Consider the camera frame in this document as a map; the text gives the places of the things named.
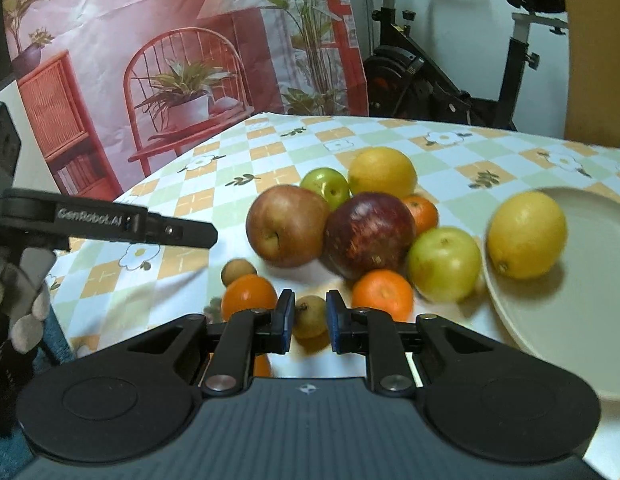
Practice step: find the yellow lemon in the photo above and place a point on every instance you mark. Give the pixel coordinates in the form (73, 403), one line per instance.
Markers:
(527, 235)

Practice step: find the brown wooden door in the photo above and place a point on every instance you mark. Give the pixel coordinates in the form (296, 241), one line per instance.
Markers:
(600, 60)

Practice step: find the printed wall cloth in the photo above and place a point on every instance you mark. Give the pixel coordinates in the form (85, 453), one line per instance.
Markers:
(140, 10)

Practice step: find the yellow orange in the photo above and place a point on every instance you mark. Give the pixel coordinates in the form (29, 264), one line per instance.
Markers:
(382, 172)

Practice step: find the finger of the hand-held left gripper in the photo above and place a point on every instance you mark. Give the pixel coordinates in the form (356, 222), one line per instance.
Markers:
(185, 232)

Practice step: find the person's left hand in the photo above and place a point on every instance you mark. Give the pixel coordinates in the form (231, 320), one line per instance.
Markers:
(32, 305)

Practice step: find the beige plate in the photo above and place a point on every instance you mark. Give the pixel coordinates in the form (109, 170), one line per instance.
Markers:
(580, 310)

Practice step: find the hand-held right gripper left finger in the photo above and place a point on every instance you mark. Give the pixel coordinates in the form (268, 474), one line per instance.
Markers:
(286, 321)

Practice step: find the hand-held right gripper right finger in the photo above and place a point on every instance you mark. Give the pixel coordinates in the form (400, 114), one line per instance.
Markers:
(334, 322)

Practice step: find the black exercise bike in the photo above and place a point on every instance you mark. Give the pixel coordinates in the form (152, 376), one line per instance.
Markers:
(405, 75)

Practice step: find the checkered floral tablecloth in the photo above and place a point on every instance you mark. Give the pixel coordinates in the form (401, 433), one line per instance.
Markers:
(290, 160)

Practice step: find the light red apple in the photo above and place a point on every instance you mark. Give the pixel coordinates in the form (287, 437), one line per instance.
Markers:
(285, 225)

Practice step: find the small green apple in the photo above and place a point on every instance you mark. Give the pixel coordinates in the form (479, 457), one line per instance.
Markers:
(325, 187)

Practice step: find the tangerine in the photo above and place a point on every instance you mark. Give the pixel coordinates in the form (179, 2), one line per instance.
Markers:
(382, 295)
(424, 214)
(247, 297)

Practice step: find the large green apple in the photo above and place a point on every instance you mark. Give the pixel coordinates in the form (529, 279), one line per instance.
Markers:
(442, 265)

